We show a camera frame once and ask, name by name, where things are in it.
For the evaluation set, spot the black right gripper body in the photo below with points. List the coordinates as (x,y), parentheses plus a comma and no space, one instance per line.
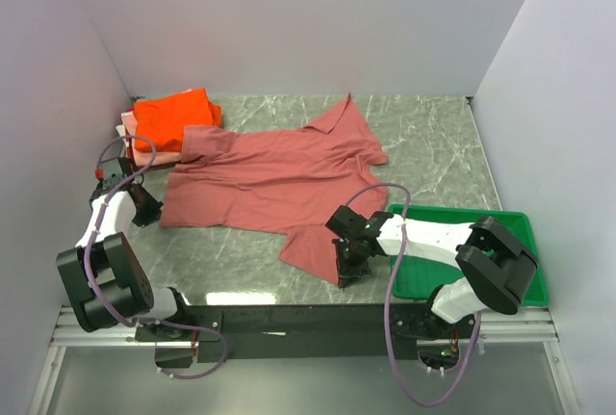
(351,264)

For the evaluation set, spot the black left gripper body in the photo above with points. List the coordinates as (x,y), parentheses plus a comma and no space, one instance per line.
(148,209)

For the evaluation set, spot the dusty pink t shirt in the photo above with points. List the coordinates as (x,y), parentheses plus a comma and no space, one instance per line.
(287,182)

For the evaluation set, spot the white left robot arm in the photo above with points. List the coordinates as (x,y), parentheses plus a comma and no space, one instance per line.
(103,279)

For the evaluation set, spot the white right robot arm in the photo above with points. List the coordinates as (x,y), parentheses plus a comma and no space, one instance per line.
(497,268)

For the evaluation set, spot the folded pale pink shirt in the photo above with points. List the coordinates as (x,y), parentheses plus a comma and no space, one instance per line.
(128,126)

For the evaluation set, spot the green plastic tray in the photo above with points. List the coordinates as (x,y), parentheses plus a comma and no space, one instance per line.
(417,277)

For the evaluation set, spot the folded orange t shirt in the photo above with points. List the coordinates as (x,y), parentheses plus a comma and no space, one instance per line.
(163,120)

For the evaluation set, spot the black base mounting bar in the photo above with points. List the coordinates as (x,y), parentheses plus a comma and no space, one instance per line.
(296,331)

